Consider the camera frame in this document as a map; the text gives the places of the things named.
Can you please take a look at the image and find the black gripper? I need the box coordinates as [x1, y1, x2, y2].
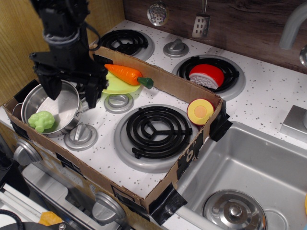
[29, 26, 108, 108]

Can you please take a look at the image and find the orange toy carrot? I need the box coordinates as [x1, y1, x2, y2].
[104, 64, 154, 89]

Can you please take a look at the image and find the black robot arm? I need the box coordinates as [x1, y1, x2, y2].
[29, 0, 108, 109]

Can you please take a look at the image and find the light green plastic plate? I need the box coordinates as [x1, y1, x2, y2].
[102, 72, 140, 94]

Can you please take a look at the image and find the front left black burner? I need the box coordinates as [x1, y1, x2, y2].
[69, 80, 103, 110]

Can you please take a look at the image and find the black burner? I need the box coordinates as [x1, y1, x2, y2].
[114, 104, 198, 173]
[69, 80, 103, 110]
[96, 29, 155, 61]
[172, 55, 246, 101]

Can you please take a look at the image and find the silver metal pot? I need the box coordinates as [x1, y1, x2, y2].
[21, 80, 88, 137]

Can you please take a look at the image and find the silver stove knob centre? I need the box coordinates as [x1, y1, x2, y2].
[104, 94, 134, 114]

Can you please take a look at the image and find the silver stove knob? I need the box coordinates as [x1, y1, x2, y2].
[163, 38, 189, 58]
[64, 124, 98, 151]
[104, 94, 134, 114]

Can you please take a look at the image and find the green toy broccoli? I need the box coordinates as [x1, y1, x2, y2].
[28, 111, 55, 133]

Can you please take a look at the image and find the silver stove knob front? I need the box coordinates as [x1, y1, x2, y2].
[64, 124, 98, 151]

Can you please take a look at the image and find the back left black burner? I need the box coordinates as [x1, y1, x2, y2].
[96, 29, 155, 61]

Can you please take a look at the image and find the silver oven knob left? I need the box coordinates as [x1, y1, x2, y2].
[13, 138, 42, 166]

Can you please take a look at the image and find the silver oven knob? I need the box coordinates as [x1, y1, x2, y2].
[13, 138, 42, 166]
[92, 192, 126, 226]

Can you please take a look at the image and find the front right black burner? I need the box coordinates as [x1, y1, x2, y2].
[114, 104, 198, 173]

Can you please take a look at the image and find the silver stove knob back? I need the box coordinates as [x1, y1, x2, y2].
[163, 38, 189, 58]

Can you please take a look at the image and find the hanging silver slotted spoon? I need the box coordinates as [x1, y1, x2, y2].
[147, 0, 169, 26]

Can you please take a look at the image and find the yellow red toy fruit half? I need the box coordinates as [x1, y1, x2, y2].
[187, 99, 214, 126]

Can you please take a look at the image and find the silver oven knob right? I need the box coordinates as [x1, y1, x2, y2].
[92, 192, 126, 226]

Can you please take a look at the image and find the brown cardboard fence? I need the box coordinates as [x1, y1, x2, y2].
[4, 47, 224, 225]

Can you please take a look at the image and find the red toy cheese wedge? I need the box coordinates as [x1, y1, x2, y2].
[189, 64, 225, 90]

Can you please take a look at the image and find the yellow toy piece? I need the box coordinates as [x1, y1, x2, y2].
[38, 211, 63, 226]

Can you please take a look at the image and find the hanging silver spatula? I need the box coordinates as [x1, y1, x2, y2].
[192, 0, 211, 38]

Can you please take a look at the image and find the back right black burner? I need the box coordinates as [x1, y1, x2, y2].
[172, 55, 246, 101]

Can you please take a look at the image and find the silver pot lid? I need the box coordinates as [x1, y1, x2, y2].
[202, 189, 267, 230]

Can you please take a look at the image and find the silver sink basin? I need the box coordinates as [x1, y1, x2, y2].
[177, 122, 307, 230]

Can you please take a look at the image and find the grey toy faucet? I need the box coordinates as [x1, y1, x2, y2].
[279, 2, 307, 50]

